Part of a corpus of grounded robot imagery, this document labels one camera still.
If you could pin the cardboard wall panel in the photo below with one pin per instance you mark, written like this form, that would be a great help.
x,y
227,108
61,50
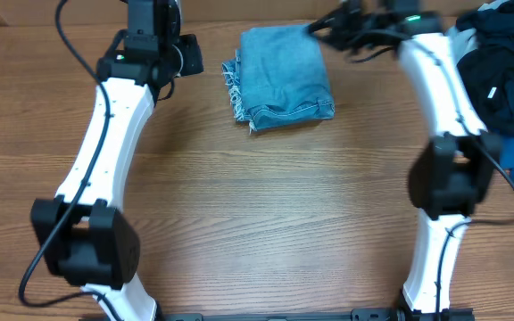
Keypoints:
x,y
83,12

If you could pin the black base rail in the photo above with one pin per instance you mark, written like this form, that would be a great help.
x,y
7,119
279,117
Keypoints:
x,y
284,316

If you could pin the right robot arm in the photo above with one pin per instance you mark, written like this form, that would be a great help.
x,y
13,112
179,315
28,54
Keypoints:
x,y
452,174

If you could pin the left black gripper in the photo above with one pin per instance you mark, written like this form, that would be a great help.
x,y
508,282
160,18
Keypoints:
x,y
145,12

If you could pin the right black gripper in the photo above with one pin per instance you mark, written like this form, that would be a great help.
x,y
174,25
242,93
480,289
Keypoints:
x,y
336,25

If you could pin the light blue denim jeans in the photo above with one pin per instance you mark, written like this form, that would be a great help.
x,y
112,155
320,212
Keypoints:
x,y
278,78

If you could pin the black garment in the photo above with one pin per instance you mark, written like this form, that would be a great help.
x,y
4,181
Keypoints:
x,y
487,69

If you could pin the white grey striped cloth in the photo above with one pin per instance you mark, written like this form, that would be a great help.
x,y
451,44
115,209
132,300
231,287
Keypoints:
x,y
464,42

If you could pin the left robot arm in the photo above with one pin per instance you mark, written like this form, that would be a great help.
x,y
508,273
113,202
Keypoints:
x,y
82,232

